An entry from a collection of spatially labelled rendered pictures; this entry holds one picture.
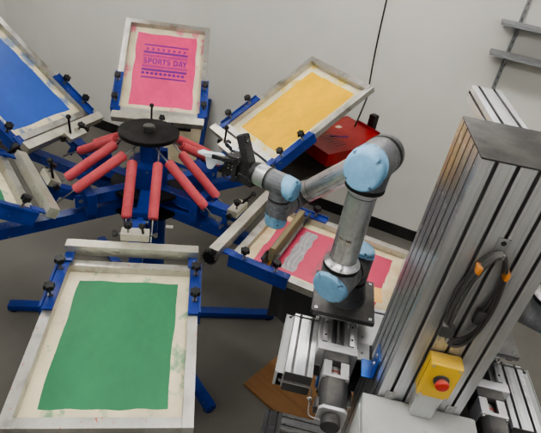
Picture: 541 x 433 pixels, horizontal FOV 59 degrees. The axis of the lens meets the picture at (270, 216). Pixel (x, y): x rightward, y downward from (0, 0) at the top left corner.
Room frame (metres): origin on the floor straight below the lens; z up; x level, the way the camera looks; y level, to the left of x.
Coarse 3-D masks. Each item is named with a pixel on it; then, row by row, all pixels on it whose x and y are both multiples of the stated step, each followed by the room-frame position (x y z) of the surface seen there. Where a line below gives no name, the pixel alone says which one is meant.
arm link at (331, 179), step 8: (376, 136) 1.33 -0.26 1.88; (392, 136) 1.29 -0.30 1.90; (400, 144) 1.27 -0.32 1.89; (344, 160) 1.37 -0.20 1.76; (328, 168) 1.40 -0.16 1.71; (336, 168) 1.37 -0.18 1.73; (320, 176) 1.39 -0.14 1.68; (328, 176) 1.37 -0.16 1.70; (336, 176) 1.35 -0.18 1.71; (304, 184) 1.42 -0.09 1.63; (312, 184) 1.39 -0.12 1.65; (320, 184) 1.37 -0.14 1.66; (328, 184) 1.36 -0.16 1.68; (336, 184) 1.35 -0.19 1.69; (304, 192) 1.40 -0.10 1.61; (312, 192) 1.39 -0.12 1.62; (320, 192) 1.38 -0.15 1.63; (328, 192) 1.38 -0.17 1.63; (304, 200) 1.40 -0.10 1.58; (312, 200) 1.40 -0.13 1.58
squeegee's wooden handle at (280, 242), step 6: (300, 210) 2.16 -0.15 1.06; (300, 216) 2.10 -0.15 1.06; (294, 222) 2.04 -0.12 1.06; (300, 222) 2.11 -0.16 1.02; (288, 228) 1.98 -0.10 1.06; (294, 228) 2.02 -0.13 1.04; (282, 234) 1.92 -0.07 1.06; (288, 234) 1.94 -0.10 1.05; (276, 240) 1.86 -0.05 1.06; (282, 240) 1.87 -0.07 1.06; (288, 240) 1.96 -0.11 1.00; (276, 246) 1.81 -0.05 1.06; (282, 246) 1.88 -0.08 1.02; (270, 252) 1.79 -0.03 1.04; (276, 252) 1.80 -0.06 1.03; (270, 258) 1.79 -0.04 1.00
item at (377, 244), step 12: (264, 228) 2.07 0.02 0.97; (324, 228) 2.18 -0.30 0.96; (336, 228) 2.16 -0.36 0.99; (252, 240) 1.92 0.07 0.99; (372, 240) 2.11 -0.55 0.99; (240, 252) 1.81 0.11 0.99; (396, 252) 2.06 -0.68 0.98; (408, 252) 2.06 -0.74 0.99; (300, 288) 1.64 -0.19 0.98; (312, 288) 1.65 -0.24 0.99
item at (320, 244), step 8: (288, 224) 2.16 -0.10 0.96; (280, 232) 2.08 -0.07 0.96; (304, 232) 2.12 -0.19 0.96; (312, 232) 2.13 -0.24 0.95; (296, 240) 2.04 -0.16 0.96; (320, 240) 2.08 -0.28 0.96; (328, 240) 2.09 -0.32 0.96; (312, 248) 1.99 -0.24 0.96; (320, 248) 2.00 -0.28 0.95; (320, 256) 1.94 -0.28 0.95; (376, 256) 2.02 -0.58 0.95; (376, 264) 1.96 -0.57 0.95; (384, 264) 1.97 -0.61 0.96; (376, 272) 1.89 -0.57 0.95; (384, 272) 1.90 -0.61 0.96; (384, 280) 1.84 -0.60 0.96
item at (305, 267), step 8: (272, 240) 2.00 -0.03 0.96; (264, 248) 1.92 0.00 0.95; (288, 248) 1.95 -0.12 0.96; (256, 256) 1.84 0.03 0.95; (280, 256) 1.88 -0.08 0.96; (304, 256) 1.91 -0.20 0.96; (312, 256) 1.92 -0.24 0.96; (304, 264) 1.85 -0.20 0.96; (312, 264) 1.86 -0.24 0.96; (288, 272) 1.76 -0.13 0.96; (296, 272) 1.78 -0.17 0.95; (304, 272) 1.79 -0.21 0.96; (304, 280) 1.73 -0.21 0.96; (312, 280) 1.74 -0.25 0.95; (368, 280) 1.82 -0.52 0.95; (376, 280) 1.83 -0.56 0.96
